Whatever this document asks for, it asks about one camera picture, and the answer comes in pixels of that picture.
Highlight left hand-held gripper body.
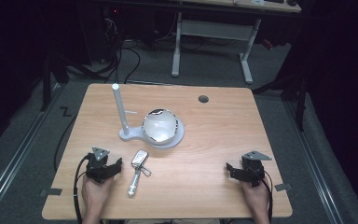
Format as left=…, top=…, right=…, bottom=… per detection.
left=85, top=147, right=119, bottom=184

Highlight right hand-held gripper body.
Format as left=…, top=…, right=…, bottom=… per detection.
left=232, top=150, right=273, bottom=189

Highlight person's right hand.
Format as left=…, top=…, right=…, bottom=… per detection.
left=240, top=176, right=271, bottom=217

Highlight silver car key fob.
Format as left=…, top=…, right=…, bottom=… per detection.
left=131, top=149, right=150, bottom=168

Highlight grey tape piece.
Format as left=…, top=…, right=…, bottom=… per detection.
left=39, top=188, right=63, bottom=197
left=273, top=182, right=293, bottom=192

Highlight white stand with pole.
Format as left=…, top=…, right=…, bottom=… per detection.
left=111, top=82, right=186, bottom=150

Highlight white bowl with silver rim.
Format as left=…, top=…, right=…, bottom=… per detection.
left=141, top=107, right=180, bottom=146

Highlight black metal stand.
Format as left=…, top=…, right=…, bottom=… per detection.
left=251, top=59, right=310, bottom=133
left=39, top=52, right=71, bottom=112

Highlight white-framed wooden desk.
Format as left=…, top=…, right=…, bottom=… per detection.
left=171, top=0, right=302, bottom=85

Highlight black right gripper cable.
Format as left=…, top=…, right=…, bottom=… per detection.
left=262, top=170, right=275, bottom=224

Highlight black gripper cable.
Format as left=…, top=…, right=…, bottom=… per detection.
left=73, top=154, right=91, bottom=224
left=262, top=170, right=275, bottom=224

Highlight thin black floor cable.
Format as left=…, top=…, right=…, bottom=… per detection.
left=53, top=114, right=79, bottom=173

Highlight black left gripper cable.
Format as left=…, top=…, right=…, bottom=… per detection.
left=73, top=154, right=91, bottom=224

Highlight metal floor rail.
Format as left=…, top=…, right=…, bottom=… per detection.
left=282, top=99, right=345, bottom=224
left=0, top=83, right=67, bottom=220

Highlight black floor cables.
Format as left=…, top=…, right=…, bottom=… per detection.
left=68, top=17, right=142, bottom=85

